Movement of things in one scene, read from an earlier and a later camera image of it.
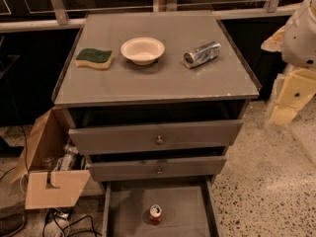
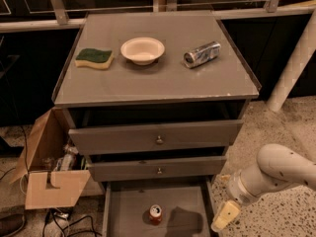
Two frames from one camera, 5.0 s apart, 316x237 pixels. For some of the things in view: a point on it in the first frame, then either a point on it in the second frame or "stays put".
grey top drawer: x=156 y=137 stays put
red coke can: x=155 y=214 stays put
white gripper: x=301 y=41 → x=236 y=189
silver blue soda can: x=201 y=54 stays put
